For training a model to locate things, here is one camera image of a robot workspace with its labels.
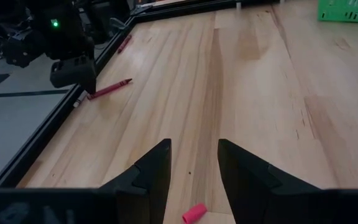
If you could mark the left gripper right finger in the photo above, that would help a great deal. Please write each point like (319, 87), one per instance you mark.
(253, 189)

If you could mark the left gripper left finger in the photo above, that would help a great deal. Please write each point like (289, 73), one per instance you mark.
(148, 186)

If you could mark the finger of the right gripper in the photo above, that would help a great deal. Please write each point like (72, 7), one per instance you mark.
(73, 73)

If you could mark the green plastic basket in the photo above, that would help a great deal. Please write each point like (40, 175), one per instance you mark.
(346, 11)

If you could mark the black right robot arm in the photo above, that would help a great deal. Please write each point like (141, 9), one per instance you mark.
(11, 34)

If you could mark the small pink piece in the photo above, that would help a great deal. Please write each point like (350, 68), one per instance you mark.
(194, 214)

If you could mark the black frame clamp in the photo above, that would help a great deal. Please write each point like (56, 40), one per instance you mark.
(117, 23)

